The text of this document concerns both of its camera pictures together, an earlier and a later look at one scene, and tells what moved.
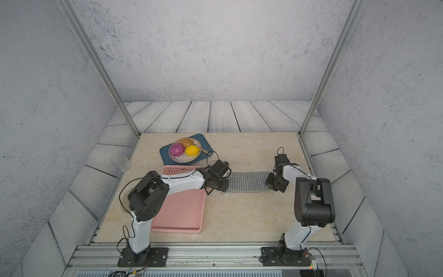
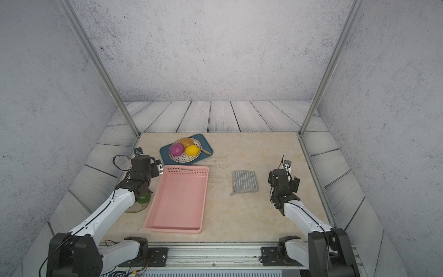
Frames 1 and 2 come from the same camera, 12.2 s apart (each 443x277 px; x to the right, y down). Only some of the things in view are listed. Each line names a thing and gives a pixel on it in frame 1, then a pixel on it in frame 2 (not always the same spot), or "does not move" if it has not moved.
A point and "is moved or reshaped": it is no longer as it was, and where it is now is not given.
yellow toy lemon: (192, 150) does not move
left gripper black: (225, 187) → (153, 167)
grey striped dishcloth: (248, 182) is moved or reshaped
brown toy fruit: (187, 142) does not move
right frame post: (354, 12) does not move
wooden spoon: (206, 152) does not move
